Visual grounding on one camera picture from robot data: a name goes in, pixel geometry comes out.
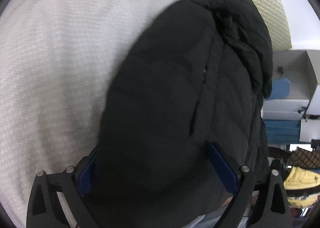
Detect black puffer jacket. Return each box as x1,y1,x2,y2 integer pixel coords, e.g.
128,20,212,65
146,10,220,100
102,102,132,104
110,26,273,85
85,0,273,227

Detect houndstooth hanging coat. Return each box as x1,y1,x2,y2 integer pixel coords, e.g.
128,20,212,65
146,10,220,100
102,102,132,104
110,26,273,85
286,147,320,169

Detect blue curtain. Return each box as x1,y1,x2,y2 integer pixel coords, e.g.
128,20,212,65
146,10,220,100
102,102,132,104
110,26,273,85
264,120,300,144

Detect grey bed blanket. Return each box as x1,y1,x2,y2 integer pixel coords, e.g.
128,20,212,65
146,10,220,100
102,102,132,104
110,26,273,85
1,0,178,227

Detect yellow garment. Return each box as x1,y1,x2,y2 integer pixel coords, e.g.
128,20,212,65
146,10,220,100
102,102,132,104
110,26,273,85
283,166,319,208

